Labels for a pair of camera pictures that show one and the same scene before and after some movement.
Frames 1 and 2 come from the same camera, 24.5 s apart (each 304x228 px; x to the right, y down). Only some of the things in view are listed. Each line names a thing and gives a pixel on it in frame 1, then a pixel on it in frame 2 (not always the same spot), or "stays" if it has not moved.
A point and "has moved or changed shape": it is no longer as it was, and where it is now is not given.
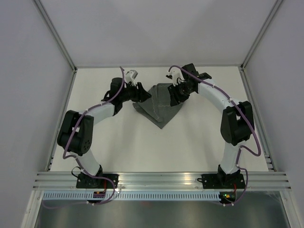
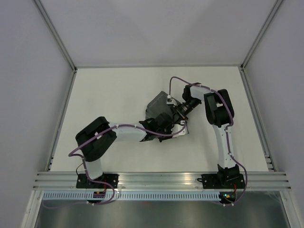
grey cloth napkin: (157, 108) has moved or changed shape
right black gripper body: (184, 90) → (186, 107)
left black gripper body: (131, 93) → (167, 130)
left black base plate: (85, 181) stays
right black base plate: (235, 181) stays
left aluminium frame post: (55, 35) stays
